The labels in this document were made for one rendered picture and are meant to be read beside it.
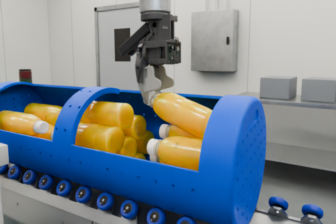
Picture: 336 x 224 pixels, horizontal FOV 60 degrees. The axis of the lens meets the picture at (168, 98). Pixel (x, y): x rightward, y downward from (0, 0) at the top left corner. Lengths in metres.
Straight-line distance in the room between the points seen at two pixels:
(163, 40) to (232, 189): 0.35
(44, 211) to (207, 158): 0.55
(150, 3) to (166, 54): 0.12
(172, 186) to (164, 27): 0.35
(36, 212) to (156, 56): 0.57
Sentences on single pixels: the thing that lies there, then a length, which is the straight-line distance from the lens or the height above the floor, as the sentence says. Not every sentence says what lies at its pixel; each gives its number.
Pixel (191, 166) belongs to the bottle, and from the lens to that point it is 0.62.
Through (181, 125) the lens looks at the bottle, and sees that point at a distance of 0.67.
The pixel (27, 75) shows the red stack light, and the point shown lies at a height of 1.23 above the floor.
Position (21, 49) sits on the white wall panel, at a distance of 6.24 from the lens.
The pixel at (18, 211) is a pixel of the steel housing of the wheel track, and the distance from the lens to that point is 1.04.
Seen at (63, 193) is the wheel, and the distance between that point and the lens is 0.87.
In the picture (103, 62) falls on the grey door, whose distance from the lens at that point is 5.38.
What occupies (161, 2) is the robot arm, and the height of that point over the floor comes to 1.44.
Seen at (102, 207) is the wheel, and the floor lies 0.96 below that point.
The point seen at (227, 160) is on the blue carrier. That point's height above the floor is 1.14.
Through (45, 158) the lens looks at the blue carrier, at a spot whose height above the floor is 1.05.
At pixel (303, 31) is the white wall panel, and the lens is 3.94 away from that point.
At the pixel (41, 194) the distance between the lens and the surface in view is 0.95.
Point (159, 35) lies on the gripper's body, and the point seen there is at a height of 1.37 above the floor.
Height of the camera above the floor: 1.31
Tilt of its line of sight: 8 degrees down
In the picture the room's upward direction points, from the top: straight up
